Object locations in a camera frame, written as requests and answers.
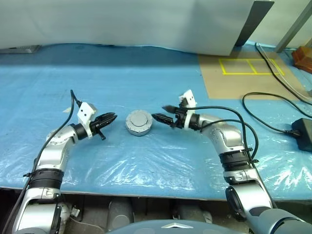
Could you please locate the black power adapter cable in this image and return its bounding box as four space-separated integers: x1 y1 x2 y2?
242 92 312 134

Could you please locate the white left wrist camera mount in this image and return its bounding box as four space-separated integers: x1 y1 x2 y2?
77 102 98 140

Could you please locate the dark rounded grey shape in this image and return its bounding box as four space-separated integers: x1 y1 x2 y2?
108 197 135 231
173 204 213 224

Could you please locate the grey aluminium post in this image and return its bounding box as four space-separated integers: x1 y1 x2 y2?
275 0 312 53

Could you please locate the black power adapter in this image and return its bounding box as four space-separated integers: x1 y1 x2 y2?
291 117 312 153

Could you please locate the brown wooden object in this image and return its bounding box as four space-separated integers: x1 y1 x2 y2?
291 46 312 72

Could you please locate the black flat post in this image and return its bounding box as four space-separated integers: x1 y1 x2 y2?
234 0 275 48

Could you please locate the white backdrop board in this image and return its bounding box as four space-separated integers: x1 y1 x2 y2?
0 0 255 57

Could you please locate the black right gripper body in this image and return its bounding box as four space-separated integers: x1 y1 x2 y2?
170 106 190 130

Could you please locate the brown cardboard sheet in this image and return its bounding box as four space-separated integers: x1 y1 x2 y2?
197 50 312 100

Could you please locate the grey round motor lid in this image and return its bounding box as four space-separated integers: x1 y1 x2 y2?
126 110 153 133

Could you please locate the long black cable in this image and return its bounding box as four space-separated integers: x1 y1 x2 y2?
255 42 312 107

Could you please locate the grey flat metal object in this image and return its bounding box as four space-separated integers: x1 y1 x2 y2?
0 45 41 55

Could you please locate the grey robot torso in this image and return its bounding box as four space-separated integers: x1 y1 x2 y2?
104 219 249 234

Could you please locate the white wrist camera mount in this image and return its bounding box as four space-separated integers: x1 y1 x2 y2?
77 102 98 140
178 89 197 130

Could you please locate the white cable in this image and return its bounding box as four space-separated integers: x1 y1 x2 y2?
257 43 312 98

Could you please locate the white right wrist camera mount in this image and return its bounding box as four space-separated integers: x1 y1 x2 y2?
178 89 197 130

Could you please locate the silver crinkled foil tube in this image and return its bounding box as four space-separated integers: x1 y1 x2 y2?
59 201 74 221

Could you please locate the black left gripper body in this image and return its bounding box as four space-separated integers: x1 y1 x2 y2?
89 116 107 141

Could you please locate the blue plastic table sheet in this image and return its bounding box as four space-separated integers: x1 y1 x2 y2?
0 42 312 202

